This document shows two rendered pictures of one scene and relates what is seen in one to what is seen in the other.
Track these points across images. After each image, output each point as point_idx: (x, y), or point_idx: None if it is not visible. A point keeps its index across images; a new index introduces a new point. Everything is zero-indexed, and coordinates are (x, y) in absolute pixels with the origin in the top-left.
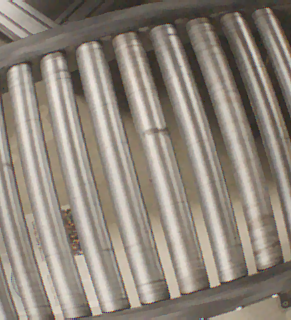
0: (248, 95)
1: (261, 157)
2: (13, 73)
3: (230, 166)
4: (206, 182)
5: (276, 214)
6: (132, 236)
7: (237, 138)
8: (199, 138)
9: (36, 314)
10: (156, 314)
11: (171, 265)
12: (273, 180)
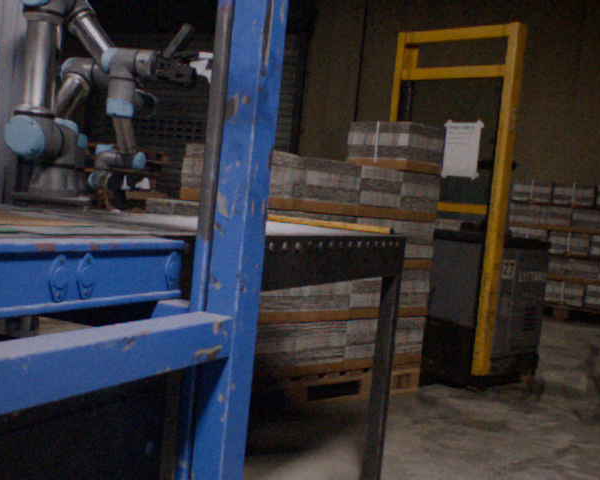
0: None
1: (259, 461)
2: (177, 217)
3: (246, 468)
4: (304, 228)
5: (303, 472)
6: (302, 229)
7: (297, 226)
8: (284, 225)
9: (306, 232)
10: (349, 234)
11: None
12: (280, 465)
